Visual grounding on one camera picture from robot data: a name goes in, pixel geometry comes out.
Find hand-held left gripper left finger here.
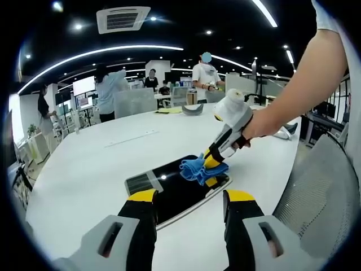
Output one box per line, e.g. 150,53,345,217
52,188,159,271

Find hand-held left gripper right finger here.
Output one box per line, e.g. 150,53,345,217
222,189,321,271

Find blue cleaning cloth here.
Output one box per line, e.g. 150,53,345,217
179,152,231,186

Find black tablet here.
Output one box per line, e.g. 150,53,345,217
124,154,234,230

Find person's right hand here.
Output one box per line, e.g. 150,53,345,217
235,108,280,150

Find white desk partition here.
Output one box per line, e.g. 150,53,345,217
225,72,256,98

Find grey curved plastic piece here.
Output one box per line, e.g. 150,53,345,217
182,103,204,117

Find black equipment stand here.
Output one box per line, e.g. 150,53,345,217
252,58,268,107

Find curved ceiling light strip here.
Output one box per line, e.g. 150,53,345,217
252,0,279,28
213,54,253,73
17,44,184,94

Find white grey curved piece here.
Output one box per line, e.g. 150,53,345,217
272,123,299,141

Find yellow notepad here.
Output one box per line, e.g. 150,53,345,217
153,107,183,115

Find grey mesh office chair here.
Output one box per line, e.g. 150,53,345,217
272,132,360,260

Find straight ceiling light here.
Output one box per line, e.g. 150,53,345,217
286,50,297,71

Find black desktop monitor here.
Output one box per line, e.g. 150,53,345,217
317,103,336,116

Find grey desk partition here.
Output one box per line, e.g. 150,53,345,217
113,87,158,119

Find black tripod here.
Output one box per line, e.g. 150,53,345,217
11,165,36,209

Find white cabinet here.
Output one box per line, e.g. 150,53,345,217
16,132,51,166

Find white office chair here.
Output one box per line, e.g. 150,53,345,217
55,114,71,142

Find ceiling air conditioner vent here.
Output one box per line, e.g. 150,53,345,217
95,6,152,35

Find round ceiling spotlights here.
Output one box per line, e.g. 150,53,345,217
25,2,289,62

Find white table cable cover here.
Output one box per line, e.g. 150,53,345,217
104,129,160,149

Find wall display screen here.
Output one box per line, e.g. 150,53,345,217
72,75,96,96

